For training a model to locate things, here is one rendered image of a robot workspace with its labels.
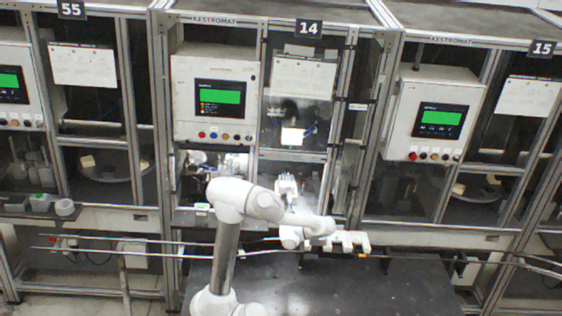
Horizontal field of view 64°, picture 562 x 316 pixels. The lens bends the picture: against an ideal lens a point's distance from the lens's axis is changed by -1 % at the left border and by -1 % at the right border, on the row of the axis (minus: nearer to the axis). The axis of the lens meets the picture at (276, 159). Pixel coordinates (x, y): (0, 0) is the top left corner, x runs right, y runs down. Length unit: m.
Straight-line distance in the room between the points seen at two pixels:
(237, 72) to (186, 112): 0.34
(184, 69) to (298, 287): 1.30
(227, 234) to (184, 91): 0.75
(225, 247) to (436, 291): 1.33
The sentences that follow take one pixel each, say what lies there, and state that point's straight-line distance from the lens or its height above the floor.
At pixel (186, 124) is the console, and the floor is 1.47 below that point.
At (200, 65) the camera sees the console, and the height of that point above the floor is 1.79.
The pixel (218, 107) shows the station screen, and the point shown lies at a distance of 2.25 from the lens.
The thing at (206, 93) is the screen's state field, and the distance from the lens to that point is 2.23.
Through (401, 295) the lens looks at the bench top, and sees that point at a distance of 2.70.
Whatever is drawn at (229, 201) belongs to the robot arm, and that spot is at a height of 1.46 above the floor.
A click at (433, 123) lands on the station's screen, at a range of 2.41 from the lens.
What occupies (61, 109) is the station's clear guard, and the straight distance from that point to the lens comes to 2.54.
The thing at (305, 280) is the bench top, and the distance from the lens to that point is 2.63.
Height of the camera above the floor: 2.59
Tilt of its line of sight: 32 degrees down
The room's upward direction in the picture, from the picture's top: 6 degrees clockwise
